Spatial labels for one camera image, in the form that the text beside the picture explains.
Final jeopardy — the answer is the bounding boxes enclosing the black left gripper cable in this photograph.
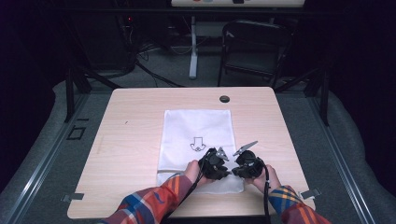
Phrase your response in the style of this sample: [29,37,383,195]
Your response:
[161,160,208,224]

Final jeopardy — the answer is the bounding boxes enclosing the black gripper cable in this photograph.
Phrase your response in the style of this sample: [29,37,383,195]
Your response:
[262,163,273,224]
[161,160,208,224]

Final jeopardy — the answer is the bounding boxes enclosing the black folding chair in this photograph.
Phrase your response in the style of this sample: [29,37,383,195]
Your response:
[216,19,294,90]

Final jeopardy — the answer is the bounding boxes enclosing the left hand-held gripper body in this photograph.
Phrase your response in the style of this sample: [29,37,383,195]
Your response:
[197,146,232,181]

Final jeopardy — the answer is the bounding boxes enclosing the dark computer tower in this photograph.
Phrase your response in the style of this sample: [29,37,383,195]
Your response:
[69,12,137,71]

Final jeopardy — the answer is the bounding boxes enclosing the tangled floor cables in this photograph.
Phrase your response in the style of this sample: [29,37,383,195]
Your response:
[135,38,191,62]

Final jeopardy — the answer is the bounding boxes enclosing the white cloth bag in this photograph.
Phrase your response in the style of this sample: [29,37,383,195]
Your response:
[156,108,246,196]

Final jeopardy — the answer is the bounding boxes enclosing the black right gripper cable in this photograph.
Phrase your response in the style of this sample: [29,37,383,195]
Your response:
[262,163,273,224]

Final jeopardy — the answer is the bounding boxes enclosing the person's left hand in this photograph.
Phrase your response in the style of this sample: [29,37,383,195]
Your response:
[183,159,209,188]

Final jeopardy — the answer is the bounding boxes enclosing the person's right hand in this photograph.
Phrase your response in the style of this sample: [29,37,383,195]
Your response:
[245,163,282,195]

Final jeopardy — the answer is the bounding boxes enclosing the white desk leg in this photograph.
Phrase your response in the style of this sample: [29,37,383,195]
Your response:
[188,15,199,80]

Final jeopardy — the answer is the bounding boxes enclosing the aluminium floor rail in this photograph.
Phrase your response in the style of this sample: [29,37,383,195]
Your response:
[305,96,378,224]
[2,92,91,224]

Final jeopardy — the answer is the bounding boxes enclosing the black metal stand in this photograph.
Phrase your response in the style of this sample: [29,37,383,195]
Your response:
[63,66,123,124]
[273,66,332,127]

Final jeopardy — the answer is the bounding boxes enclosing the black floor cable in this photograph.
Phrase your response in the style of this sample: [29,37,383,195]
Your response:
[134,60,187,89]

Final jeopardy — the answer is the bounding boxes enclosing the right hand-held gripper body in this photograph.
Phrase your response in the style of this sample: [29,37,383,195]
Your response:
[232,140,266,179]

